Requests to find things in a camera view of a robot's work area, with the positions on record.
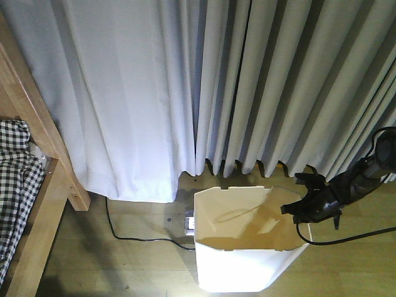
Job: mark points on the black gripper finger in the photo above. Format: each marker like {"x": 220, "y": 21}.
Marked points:
{"x": 296, "y": 210}
{"x": 314, "y": 183}

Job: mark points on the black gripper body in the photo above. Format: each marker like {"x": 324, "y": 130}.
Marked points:
{"x": 320, "y": 205}

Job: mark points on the white plastic trash bin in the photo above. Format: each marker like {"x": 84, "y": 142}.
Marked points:
{"x": 243, "y": 242}

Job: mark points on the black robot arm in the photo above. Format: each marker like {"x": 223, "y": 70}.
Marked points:
{"x": 366, "y": 174}

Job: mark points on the floor power socket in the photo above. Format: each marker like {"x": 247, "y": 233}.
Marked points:
{"x": 189, "y": 223}

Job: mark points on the white pleated curtain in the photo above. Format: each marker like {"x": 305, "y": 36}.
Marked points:
{"x": 143, "y": 91}

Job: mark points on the black white checkered bedding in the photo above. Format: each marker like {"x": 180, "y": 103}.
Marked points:
{"x": 21, "y": 177}

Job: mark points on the wooden bed frame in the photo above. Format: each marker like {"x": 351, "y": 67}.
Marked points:
{"x": 21, "y": 100}

